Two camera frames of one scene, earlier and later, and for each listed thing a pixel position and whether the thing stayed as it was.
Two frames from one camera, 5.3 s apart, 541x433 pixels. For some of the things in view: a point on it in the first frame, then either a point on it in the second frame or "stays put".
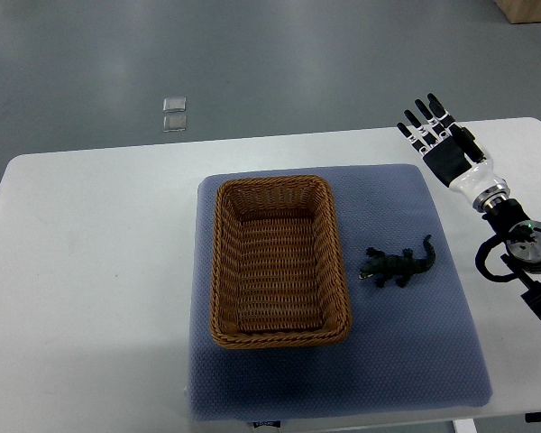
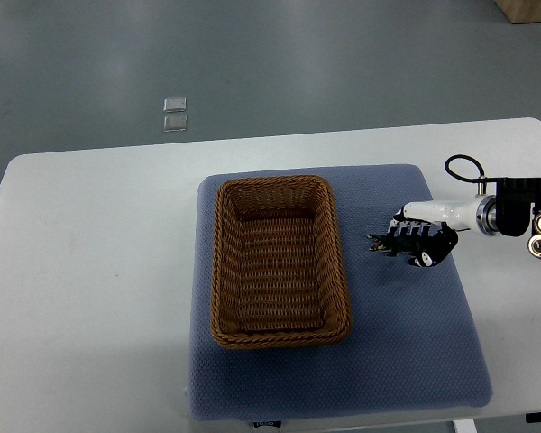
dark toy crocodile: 382,266 → 395,244
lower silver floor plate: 174,123 stays put
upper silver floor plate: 174,105 stays put
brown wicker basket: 278,269 stays put
